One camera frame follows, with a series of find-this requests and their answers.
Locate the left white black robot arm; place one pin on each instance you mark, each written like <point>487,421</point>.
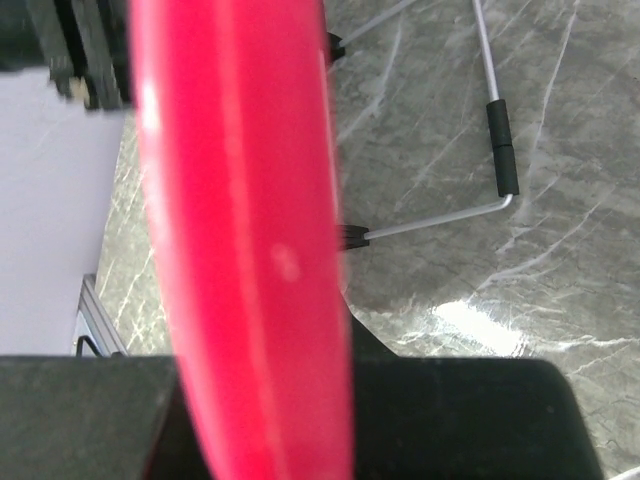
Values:
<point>83,45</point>

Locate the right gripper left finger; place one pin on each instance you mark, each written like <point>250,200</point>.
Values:
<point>96,418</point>

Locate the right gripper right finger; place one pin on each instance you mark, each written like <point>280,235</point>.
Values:
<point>453,388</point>

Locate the aluminium front rail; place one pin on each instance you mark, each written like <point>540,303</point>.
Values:
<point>94,333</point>

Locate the pink framed whiteboard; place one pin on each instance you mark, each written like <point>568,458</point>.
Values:
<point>236,146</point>

